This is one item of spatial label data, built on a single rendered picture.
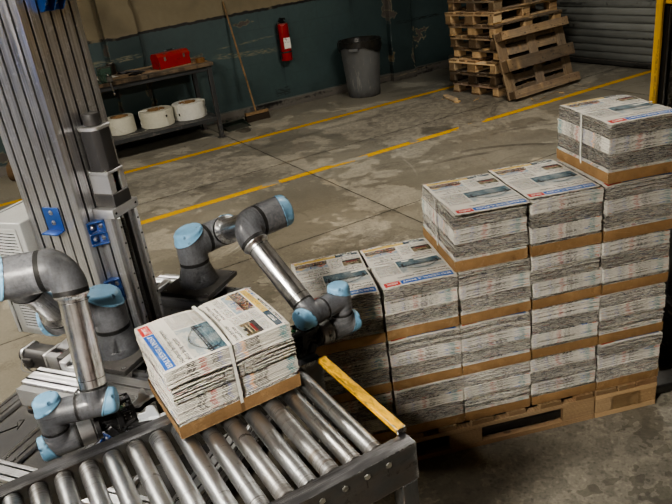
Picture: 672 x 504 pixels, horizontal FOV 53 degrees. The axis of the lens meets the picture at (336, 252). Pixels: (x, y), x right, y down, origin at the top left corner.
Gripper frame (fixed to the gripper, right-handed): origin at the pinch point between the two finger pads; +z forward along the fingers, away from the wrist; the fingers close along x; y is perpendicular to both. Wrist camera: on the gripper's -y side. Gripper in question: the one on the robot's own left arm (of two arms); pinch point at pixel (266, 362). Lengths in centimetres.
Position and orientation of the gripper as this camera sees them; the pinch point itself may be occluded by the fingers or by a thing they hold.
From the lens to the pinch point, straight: 220.9
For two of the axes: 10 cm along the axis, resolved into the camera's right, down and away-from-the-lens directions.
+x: 5.1, 3.1, -8.1
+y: -1.2, -9.0, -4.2
